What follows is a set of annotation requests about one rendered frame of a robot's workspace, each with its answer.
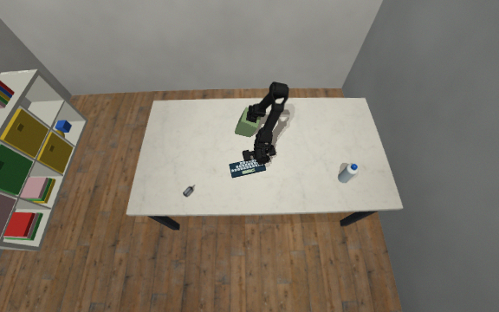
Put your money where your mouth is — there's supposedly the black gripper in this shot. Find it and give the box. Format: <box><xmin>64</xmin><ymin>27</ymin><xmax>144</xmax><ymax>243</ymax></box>
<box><xmin>243</xmin><ymin>145</ymin><xmax>275</xmax><ymax>161</ymax></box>

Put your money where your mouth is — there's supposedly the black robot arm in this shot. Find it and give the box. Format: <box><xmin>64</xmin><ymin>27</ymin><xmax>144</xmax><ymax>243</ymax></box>
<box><xmin>246</xmin><ymin>81</ymin><xmax>289</xmax><ymax>165</ymax></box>

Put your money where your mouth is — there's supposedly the dark blue keyboard case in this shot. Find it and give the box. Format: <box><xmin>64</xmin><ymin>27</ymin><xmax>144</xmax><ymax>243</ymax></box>
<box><xmin>229</xmin><ymin>159</ymin><xmax>266</xmax><ymax>178</ymax></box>

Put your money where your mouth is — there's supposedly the grey bottle with blue cap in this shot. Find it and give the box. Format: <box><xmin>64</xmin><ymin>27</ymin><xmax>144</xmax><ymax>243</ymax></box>
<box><xmin>338</xmin><ymin>164</ymin><xmax>359</xmax><ymax>183</ymax></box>

